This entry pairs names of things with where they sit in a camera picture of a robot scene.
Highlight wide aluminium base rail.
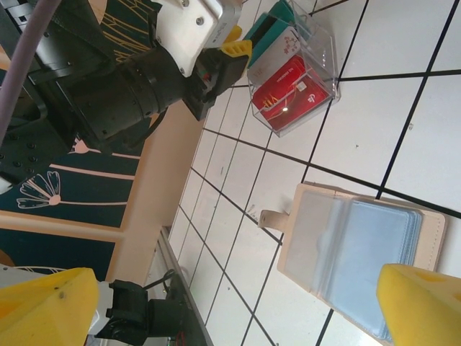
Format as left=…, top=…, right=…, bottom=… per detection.
left=156, top=226, right=215, bottom=346

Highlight white card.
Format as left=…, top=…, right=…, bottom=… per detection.
left=248, top=27, right=307, bottom=87

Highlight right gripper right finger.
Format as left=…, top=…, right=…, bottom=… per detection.
left=376, top=262, right=461, bottom=346

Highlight red card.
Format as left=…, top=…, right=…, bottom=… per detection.
left=251, top=53, right=332, bottom=131

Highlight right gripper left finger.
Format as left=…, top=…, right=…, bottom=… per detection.
left=0, top=267, right=100, bottom=346

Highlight clear acrylic card box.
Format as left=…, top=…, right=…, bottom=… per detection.
left=246, top=0, right=341, bottom=138

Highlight beige card holder blue sleeves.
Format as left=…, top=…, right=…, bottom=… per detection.
left=258, top=182, right=447, bottom=342

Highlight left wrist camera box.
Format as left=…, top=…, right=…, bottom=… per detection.
left=151, top=0, right=243, bottom=79

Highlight purple cable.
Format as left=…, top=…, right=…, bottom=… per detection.
left=0, top=0, right=61, bottom=140

